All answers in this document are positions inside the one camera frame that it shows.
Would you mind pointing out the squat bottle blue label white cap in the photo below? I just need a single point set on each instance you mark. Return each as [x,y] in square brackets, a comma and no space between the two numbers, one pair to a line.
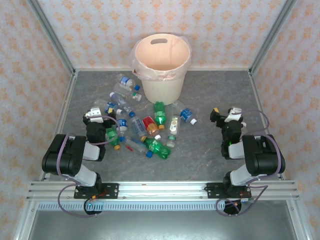
[110,107]

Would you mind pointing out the clear bottle small drop logo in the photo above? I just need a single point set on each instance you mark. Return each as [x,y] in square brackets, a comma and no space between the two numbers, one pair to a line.
[118,99]

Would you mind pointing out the crushed clear plastic bottle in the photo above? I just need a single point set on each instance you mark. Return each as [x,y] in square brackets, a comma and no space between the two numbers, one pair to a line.
[100,102]

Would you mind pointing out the clear bottle pale blue print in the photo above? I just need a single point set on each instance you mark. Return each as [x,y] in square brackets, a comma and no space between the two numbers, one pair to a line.
[137,126]

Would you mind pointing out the clear bottle green white cap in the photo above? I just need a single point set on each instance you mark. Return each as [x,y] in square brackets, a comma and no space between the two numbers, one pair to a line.
[125,90]

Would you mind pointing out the clear bottle blue label white cap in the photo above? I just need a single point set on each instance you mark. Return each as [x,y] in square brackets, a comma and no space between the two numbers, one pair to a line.
[186,114]

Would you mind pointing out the red orange bottle white cap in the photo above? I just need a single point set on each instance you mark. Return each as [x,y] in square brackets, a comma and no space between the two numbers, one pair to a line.
[149,123]

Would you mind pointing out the clear bottle red label blue cap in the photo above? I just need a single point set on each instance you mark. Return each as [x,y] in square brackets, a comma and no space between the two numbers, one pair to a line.
[136,146]

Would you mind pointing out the clear bottle white green label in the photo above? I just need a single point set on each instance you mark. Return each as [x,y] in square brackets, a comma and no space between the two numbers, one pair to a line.
[173,127]

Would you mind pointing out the crushed green bottle orange cap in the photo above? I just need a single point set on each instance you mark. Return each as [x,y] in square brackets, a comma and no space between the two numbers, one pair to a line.
[158,148]

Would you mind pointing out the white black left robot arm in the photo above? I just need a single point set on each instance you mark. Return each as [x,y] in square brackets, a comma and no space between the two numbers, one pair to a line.
[70,155]

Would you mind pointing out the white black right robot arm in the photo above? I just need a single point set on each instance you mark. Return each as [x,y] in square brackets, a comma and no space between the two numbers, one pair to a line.
[262,155]

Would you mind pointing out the cream plastic bin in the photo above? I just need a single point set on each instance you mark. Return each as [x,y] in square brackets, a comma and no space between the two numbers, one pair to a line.
[162,87]

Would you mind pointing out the clear pink bin liner bag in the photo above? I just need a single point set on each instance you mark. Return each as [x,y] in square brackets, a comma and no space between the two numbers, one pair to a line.
[132,61]

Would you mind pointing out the small green circuit board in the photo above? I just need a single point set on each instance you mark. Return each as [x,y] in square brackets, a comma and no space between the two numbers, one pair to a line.
[247,199]

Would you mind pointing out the grey metal panel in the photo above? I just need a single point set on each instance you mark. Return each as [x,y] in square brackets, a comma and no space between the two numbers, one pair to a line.
[160,225]

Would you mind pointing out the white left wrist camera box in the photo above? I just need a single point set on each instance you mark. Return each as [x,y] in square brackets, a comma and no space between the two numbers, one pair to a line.
[95,113]

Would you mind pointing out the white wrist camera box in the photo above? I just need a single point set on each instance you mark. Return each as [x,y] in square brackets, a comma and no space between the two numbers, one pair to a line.
[95,113]
[235,113]

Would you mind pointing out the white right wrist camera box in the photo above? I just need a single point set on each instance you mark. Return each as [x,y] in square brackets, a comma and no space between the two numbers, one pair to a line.
[235,113]

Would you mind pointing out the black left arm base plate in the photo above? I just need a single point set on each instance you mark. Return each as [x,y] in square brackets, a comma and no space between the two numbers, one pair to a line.
[110,191]

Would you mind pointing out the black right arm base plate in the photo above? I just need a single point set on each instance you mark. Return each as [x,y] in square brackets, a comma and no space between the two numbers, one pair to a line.
[212,191]

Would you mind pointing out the aluminium frame post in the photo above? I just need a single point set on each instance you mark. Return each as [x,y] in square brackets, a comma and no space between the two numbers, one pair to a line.
[53,37]
[271,37]

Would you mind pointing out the long aluminium base rail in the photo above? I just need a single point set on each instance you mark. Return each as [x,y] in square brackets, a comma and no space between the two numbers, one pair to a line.
[162,191]

